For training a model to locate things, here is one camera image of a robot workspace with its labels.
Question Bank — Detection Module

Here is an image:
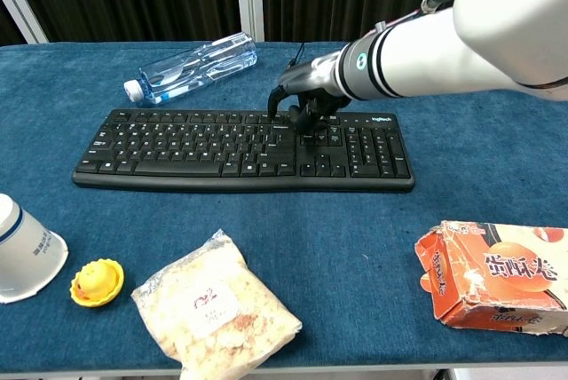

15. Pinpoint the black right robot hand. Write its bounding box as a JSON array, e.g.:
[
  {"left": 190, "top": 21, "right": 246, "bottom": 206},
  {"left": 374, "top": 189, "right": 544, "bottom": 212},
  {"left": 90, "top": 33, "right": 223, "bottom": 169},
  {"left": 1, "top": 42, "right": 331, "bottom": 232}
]
[{"left": 267, "top": 51, "right": 352, "bottom": 134}]

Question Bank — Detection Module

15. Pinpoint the black computer keyboard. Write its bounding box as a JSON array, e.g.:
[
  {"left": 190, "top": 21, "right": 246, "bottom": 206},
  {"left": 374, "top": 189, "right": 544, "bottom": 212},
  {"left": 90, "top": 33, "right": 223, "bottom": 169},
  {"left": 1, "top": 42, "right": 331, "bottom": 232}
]
[{"left": 71, "top": 107, "right": 416, "bottom": 194}]

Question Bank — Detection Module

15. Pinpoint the clear plastic water bottle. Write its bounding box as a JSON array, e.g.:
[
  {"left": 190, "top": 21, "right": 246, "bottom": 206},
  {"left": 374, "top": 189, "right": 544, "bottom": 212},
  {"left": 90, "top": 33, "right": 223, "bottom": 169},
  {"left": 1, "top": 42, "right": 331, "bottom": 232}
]
[{"left": 122, "top": 31, "right": 259, "bottom": 107}]

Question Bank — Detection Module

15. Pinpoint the blue table cloth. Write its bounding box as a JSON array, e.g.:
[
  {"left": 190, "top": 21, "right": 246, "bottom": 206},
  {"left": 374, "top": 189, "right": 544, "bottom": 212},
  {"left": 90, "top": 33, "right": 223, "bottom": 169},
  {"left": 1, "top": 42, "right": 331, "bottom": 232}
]
[{"left": 0, "top": 41, "right": 568, "bottom": 372}]

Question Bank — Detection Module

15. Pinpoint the clear bag of crumbs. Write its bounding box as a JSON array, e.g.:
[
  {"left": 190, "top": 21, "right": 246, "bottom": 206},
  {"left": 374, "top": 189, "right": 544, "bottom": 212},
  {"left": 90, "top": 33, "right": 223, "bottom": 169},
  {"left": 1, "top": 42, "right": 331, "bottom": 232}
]
[{"left": 130, "top": 228, "right": 304, "bottom": 368}]

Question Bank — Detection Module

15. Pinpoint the orange egg roll box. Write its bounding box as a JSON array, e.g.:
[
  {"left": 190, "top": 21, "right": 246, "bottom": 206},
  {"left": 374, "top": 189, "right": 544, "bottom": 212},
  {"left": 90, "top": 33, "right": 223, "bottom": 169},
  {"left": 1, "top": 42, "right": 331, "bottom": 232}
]
[{"left": 414, "top": 219, "right": 568, "bottom": 337}]

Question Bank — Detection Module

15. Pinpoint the yellow toy cupcake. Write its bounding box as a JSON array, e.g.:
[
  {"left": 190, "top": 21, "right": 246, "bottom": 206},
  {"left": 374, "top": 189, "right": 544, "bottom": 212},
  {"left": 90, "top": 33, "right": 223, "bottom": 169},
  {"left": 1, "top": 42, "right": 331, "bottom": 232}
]
[{"left": 69, "top": 257, "right": 125, "bottom": 309}]

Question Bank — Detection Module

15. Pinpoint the white paper cup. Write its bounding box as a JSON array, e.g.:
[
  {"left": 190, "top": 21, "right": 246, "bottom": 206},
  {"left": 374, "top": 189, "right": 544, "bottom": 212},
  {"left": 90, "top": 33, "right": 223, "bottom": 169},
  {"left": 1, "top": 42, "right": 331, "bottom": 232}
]
[{"left": 0, "top": 193, "right": 70, "bottom": 305}]

